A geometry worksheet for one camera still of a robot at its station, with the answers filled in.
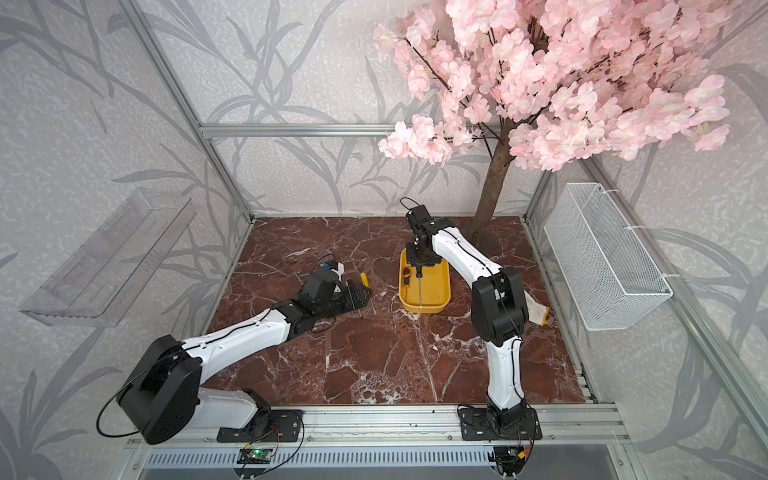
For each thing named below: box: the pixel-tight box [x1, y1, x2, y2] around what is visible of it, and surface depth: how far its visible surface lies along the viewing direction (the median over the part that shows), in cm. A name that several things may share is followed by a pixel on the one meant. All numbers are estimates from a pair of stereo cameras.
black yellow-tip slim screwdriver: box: [416, 266, 423, 309], surface depth 93 cm
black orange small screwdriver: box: [403, 267, 411, 300], surface depth 103 cm
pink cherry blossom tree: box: [374, 0, 744, 247], surface depth 54 cm
